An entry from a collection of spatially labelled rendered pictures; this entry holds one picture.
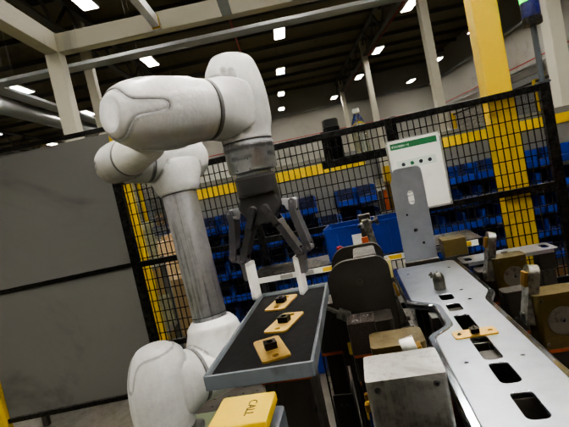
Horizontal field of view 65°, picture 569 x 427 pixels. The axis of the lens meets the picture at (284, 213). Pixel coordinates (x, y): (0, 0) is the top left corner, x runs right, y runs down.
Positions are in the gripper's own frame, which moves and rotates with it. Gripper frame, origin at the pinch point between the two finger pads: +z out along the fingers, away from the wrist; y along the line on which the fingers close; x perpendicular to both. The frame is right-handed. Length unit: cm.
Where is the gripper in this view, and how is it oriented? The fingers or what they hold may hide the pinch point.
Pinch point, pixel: (277, 281)
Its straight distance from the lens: 82.6
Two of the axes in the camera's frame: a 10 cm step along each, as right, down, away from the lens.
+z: 2.1, 9.8, 0.7
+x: 3.2, -1.3, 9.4
